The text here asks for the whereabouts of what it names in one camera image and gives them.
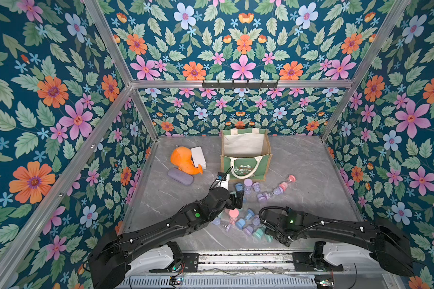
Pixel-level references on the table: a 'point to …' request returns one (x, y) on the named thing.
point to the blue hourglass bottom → (240, 224)
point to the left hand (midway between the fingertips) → (238, 191)
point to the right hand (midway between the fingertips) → (269, 233)
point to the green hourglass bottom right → (260, 234)
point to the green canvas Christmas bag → (246, 155)
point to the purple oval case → (181, 176)
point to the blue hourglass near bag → (239, 186)
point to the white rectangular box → (198, 157)
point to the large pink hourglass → (233, 214)
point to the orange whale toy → (181, 158)
